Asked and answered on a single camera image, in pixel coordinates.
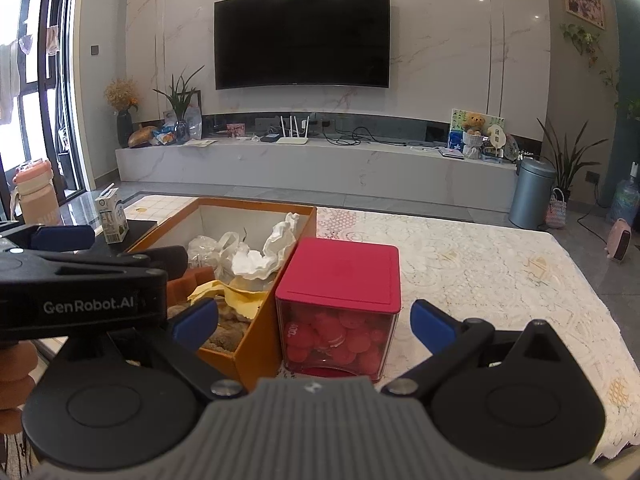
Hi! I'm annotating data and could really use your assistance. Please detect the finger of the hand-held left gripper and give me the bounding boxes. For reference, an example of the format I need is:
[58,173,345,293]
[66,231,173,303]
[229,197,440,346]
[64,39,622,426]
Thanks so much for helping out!
[117,245,189,281]
[0,222,97,261]

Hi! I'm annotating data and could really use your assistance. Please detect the pile of snack bags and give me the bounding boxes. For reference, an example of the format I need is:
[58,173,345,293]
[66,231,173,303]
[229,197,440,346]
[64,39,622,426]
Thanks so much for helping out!
[150,120,178,147]

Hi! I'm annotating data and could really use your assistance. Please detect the clear plastic bag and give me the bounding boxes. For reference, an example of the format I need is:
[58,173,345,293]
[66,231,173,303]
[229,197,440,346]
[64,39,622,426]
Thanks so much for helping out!
[186,231,251,272]

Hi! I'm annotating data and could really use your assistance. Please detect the pink heater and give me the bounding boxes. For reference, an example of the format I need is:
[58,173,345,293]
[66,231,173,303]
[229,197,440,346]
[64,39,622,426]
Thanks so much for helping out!
[606,218,634,262]

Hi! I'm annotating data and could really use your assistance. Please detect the orange sponge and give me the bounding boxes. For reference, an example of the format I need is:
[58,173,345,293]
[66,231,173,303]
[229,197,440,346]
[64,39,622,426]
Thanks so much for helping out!
[166,266,217,306]

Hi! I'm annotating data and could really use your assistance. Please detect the blue water jug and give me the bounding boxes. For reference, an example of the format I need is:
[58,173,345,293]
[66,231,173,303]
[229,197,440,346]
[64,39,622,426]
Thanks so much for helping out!
[606,161,640,226]

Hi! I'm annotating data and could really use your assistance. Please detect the green plant in glass vase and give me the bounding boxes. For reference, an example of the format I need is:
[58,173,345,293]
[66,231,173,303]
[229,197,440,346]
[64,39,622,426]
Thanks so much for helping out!
[152,65,206,143]

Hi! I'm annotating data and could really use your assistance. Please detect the long-leaved potted plant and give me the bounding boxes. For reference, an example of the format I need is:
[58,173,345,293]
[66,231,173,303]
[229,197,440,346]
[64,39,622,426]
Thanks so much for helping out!
[536,117,603,201]

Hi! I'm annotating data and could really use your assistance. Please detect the hanging vine plant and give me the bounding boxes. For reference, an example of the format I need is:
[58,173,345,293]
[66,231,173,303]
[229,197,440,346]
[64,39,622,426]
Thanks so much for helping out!
[560,22,603,68]

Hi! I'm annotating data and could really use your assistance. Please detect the crumpled white paper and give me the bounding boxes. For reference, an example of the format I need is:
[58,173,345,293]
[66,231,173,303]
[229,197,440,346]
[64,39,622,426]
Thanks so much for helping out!
[231,212,301,279]

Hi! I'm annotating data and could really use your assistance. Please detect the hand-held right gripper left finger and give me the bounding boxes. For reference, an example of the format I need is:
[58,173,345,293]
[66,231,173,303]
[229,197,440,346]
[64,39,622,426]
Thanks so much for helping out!
[62,297,249,401]

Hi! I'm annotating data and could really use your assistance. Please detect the person's left hand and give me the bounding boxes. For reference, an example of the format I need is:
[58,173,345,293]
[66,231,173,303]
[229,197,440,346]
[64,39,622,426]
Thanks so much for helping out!
[0,339,37,436]

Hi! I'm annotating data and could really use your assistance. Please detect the red lidded clear box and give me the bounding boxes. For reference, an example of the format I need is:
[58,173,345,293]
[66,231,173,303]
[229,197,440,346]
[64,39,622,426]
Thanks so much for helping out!
[275,238,402,379]

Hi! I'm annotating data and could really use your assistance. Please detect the yellow cloth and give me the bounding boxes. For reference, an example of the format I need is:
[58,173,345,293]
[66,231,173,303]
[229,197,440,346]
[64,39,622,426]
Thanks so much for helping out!
[187,280,269,322]

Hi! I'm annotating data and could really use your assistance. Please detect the beige bottle with pink lid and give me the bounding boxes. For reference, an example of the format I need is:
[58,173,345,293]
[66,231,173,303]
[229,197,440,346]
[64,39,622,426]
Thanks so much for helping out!
[11,157,63,226]

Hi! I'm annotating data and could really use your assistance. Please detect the blue-grey trash bin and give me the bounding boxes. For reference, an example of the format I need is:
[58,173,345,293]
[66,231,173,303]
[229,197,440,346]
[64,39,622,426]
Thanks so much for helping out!
[509,157,557,231]

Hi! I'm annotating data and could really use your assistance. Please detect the black framed glass door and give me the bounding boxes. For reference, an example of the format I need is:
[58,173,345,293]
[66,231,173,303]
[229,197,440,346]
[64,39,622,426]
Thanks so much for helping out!
[0,0,83,201]

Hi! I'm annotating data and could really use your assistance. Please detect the white and blue milk carton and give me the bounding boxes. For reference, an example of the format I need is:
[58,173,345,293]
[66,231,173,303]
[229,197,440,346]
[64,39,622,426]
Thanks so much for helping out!
[95,187,130,244]

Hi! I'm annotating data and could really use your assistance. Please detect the black wall television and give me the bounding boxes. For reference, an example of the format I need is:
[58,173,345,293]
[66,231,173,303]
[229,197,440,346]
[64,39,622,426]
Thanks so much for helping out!
[214,0,391,91]

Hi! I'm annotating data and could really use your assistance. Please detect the white router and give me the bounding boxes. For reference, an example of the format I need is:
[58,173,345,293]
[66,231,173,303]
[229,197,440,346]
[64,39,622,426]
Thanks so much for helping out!
[276,115,310,146]

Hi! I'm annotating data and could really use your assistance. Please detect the grey marble television console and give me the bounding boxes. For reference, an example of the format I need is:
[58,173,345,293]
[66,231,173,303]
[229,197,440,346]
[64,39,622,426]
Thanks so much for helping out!
[115,110,521,211]

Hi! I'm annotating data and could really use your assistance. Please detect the black cables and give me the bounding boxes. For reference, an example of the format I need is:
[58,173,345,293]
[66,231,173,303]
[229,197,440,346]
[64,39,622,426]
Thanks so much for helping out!
[320,120,408,147]

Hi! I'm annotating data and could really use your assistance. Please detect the small woven bag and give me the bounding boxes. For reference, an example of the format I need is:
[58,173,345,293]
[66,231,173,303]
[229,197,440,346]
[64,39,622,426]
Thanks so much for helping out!
[546,187,567,230]

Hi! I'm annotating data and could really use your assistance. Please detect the brown plush cloth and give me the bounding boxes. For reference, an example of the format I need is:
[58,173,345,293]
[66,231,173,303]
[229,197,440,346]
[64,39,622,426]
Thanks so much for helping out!
[167,300,253,354]

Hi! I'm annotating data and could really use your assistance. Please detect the dried flowers in dark vase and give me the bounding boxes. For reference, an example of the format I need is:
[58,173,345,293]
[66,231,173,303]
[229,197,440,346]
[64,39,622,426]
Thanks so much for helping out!
[104,77,141,149]

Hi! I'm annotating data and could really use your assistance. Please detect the leafy green plant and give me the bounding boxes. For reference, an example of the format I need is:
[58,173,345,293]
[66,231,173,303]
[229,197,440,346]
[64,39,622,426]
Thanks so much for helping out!
[600,62,640,121]

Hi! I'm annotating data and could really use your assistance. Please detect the checked lemon print tablecloth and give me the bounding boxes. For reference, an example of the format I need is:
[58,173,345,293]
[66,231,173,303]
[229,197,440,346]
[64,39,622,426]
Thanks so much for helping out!
[122,194,198,226]

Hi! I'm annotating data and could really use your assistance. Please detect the brown rounded ornament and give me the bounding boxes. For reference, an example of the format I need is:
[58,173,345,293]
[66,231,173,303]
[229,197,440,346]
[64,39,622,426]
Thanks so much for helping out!
[127,125,158,149]

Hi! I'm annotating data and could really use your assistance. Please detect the teddy bear bouquet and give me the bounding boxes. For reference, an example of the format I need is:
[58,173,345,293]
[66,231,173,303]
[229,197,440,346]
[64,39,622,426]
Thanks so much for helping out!
[462,112,493,161]

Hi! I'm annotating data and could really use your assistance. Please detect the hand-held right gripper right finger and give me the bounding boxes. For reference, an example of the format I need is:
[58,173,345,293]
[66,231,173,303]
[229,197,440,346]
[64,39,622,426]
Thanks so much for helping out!
[381,299,572,397]

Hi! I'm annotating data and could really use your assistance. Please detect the white lace tablecloth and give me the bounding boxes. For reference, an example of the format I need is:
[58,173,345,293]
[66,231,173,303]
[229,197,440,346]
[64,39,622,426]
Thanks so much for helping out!
[272,206,632,463]

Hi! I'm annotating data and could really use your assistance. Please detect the green picture card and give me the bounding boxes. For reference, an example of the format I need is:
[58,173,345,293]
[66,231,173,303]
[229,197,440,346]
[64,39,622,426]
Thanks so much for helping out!
[450,108,506,151]

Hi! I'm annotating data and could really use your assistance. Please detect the framed wall picture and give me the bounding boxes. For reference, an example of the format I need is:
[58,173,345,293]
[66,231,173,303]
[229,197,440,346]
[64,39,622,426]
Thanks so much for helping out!
[562,0,607,31]

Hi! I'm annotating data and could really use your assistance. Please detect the orange-rimmed white bin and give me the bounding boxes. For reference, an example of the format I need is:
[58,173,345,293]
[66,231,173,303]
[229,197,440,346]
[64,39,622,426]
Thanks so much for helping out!
[124,197,318,392]

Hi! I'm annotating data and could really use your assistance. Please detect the hanging laundry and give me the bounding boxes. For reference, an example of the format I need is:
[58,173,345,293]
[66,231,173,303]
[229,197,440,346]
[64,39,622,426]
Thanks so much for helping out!
[0,35,33,126]

